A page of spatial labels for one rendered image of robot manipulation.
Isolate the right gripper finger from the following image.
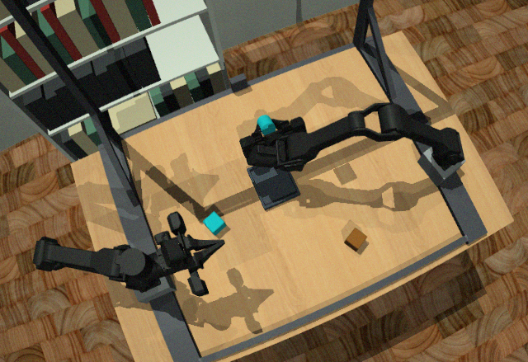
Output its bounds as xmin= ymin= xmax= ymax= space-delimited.
xmin=187 ymin=234 xmax=224 ymax=252
xmin=193 ymin=242 xmax=225 ymax=269

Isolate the brown cube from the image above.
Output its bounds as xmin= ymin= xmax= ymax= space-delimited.
xmin=344 ymin=228 xmax=367 ymax=252

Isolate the cyan cylinder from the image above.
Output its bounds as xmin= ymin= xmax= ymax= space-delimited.
xmin=257 ymin=115 xmax=276 ymax=135

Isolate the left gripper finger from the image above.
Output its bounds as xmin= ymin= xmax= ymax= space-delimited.
xmin=251 ymin=125 xmax=262 ymax=138
xmin=271 ymin=119 xmax=290 ymax=130

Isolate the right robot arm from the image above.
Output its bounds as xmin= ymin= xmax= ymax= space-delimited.
xmin=32 ymin=231 xmax=185 ymax=293

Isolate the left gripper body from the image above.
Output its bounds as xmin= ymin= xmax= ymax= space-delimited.
xmin=239 ymin=117 xmax=307 ymax=158

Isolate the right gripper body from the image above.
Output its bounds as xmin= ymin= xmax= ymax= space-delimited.
xmin=153 ymin=211 xmax=209 ymax=297

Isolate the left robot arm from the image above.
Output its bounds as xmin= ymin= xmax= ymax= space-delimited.
xmin=246 ymin=102 xmax=464 ymax=172

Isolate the teal cube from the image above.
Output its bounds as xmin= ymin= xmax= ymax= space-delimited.
xmin=203 ymin=212 xmax=226 ymax=236

